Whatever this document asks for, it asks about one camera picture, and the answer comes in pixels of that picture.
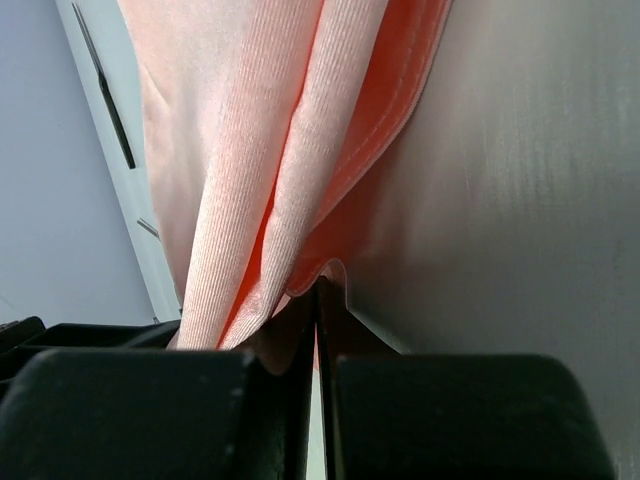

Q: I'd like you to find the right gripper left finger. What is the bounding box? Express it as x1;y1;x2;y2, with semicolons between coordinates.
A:
1;294;315;479

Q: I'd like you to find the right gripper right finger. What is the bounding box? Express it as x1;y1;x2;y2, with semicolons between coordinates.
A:
314;279;615;479

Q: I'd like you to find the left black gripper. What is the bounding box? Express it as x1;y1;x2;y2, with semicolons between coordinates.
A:
1;317;180;383

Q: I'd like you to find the pink satin napkin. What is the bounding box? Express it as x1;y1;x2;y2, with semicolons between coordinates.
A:
120;1;450;374

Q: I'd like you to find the black knife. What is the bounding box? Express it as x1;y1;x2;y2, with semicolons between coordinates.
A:
71;2;137;170

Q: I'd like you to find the silver fork black handle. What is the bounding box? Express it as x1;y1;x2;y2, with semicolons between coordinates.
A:
136;218;159;239

